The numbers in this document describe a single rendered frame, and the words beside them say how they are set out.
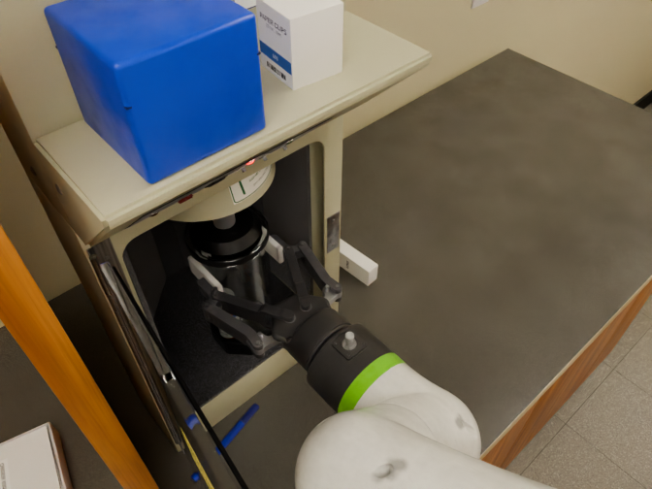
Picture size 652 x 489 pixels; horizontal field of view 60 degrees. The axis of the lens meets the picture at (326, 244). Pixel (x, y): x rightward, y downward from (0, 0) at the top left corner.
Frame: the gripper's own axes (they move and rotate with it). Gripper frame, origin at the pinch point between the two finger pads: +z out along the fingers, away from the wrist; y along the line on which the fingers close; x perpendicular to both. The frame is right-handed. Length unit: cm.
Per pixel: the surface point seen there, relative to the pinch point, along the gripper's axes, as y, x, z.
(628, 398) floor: -113, 120, -46
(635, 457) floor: -96, 120, -58
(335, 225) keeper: -12.9, -1.7, -6.4
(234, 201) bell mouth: 0.9, -13.6, -4.6
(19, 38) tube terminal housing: 15.7, -38.7, -6.4
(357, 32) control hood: -11.6, -31.5, -10.7
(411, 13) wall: -76, 3, 37
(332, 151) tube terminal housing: -12.4, -14.6, -6.3
